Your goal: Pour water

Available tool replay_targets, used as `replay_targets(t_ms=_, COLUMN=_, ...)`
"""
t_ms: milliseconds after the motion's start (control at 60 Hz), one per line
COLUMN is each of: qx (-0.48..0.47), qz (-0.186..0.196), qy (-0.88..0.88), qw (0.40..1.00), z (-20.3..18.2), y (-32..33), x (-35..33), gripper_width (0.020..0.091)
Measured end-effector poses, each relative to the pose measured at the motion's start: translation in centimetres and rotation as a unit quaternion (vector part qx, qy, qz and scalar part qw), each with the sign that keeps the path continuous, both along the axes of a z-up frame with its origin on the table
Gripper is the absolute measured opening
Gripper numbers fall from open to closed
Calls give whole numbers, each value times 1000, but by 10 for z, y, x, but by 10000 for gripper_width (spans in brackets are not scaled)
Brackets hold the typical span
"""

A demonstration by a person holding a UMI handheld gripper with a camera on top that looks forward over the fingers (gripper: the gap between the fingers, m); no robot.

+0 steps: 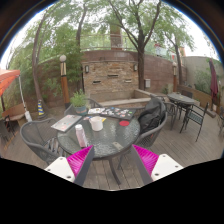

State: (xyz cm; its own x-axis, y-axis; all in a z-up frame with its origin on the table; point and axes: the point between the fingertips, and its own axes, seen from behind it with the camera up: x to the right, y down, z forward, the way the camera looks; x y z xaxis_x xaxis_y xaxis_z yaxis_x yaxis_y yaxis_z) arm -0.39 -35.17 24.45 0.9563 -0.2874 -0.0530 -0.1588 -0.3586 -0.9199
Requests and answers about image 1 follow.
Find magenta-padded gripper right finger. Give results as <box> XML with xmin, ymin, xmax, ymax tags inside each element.
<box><xmin>127</xmin><ymin>143</ymin><xmax>185</xmax><ymax>186</ymax></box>

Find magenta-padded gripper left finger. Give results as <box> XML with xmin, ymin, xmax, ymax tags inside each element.
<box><xmin>44</xmin><ymin>145</ymin><xmax>96</xmax><ymax>187</ymax></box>

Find pink bottle with white cap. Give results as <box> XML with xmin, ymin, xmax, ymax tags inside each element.
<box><xmin>74</xmin><ymin>123</ymin><xmax>89</xmax><ymax>149</ymax></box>

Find grey mesh patio chair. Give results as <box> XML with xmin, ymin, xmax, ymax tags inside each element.
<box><xmin>63</xmin><ymin>97</ymin><xmax>105</xmax><ymax>117</ymax></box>
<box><xmin>132</xmin><ymin>95</ymin><xmax>168</xmax><ymax>150</ymax></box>
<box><xmin>19</xmin><ymin>116</ymin><xmax>68</xmax><ymax>165</ymax></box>

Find silver laptop with stickers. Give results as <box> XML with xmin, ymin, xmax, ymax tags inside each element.
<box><xmin>50</xmin><ymin>114</ymin><xmax>83</xmax><ymax>133</ymax></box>

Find black backpack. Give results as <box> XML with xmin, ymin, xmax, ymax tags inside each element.
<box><xmin>137</xmin><ymin>96</ymin><xmax>167</xmax><ymax>135</ymax></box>

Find white mug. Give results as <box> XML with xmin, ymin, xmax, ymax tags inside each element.
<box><xmin>88</xmin><ymin>115</ymin><xmax>105</xmax><ymax>132</ymax></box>

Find black slatted patio chair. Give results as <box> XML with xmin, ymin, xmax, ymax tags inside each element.
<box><xmin>179</xmin><ymin>101</ymin><xmax>210</xmax><ymax>143</ymax></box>

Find flat round red coaster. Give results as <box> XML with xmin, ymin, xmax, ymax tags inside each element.
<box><xmin>118</xmin><ymin>119</ymin><xmax>131</xmax><ymax>128</ymax></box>

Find striped traffic cone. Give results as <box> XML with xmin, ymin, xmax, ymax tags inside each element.
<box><xmin>36</xmin><ymin>98</ymin><xmax>47</xmax><ymax>118</ymax></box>

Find white sticker sheet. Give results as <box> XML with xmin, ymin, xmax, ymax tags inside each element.
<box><xmin>86</xmin><ymin>106</ymin><xmax>107</xmax><ymax>116</ymax></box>

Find potted green plant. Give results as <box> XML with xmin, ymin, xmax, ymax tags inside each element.
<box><xmin>69</xmin><ymin>88</ymin><xmax>90</xmax><ymax>116</ymax></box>

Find black laptop with stickers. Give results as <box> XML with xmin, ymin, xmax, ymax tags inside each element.
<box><xmin>99</xmin><ymin>106</ymin><xmax>138</xmax><ymax>121</ymax></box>

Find closed maroon patio umbrella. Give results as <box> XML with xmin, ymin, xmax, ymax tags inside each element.
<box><xmin>208</xmin><ymin>57</ymin><xmax>220</xmax><ymax>108</ymax></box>

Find orange patio umbrella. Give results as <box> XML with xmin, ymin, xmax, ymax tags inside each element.
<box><xmin>0</xmin><ymin>68</ymin><xmax>34</xmax><ymax>123</ymax></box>

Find wooden globe lamp post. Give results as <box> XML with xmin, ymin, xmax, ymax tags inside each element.
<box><xmin>58</xmin><ymin>54</ymin><xmax>72</xmax><ymax>110</ymax></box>
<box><xmin>171</xmin><ymin>61</ymin><xmax>179</xmax><ymax>94</ymax></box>

